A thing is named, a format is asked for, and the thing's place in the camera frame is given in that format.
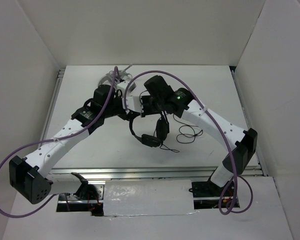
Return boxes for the black headphones with cable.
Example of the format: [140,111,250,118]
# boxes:
[128,111,204,153]

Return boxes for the purple cable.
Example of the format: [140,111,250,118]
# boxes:
[0,65,121,219]
[122,70,253,216]

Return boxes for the white taped cover plate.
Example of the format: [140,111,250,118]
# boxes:
[103,179,195,217]

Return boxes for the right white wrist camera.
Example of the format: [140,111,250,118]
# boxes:
[122,96,144,113]

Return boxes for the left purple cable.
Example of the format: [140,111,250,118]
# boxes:
[0,65,121,219]

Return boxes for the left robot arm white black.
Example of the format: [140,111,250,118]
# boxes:
[9,84,136,205]

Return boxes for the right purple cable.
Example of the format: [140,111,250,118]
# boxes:
[122,70,253,216]

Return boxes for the grey white headphone stand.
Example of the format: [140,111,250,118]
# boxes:
[98,64,133,91]

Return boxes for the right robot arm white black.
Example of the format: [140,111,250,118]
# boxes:
[144,75,258,196]

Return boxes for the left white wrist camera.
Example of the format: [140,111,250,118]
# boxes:
[116,80,137,96]

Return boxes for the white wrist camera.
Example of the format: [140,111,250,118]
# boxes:
[116,80,137,96]
[122,96,144,113]

